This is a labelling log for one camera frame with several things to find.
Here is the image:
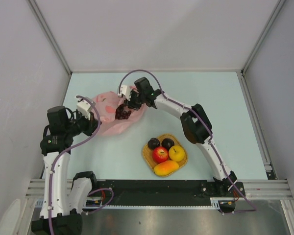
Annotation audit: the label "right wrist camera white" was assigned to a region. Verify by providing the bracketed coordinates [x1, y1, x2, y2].
[118, 85, 132, 100]

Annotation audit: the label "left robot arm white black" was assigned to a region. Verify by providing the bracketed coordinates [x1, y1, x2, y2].
[31, 103, 101, 235]

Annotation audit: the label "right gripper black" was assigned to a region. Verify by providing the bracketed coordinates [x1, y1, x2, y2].
[124, 90, 145, 111]

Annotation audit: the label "dark purple fake grapes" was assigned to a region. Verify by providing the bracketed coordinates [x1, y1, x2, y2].
[115, 104, 132, 120]

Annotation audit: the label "yellow fake apple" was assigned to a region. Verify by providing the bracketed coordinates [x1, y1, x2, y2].
[169, 145, 186, 162]

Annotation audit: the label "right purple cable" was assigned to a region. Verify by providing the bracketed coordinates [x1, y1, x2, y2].
[117, 69, 258, 212]

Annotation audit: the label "pink plastic bag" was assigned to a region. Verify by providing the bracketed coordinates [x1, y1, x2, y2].
[93, 91, 147, 136]

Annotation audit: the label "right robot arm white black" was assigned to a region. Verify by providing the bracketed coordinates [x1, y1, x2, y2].
[118, 77, 237, 196]

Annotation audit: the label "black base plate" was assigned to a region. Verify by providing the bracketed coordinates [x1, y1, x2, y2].
[91, 181, 245, 207]

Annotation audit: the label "red fake apple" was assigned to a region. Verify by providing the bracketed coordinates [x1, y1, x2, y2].
[152, 146, 169, 164]

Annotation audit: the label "dark fake mangosteen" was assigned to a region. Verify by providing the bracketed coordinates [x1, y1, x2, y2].
[161, 138, 175, 150]
[147, 138, 161, 150]

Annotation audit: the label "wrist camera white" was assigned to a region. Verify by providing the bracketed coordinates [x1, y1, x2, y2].
[118, 85, 132, 100]
[76, 97, 95, 120]

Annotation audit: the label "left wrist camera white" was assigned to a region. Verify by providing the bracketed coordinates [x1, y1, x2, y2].
[76, 97, 95, 120]

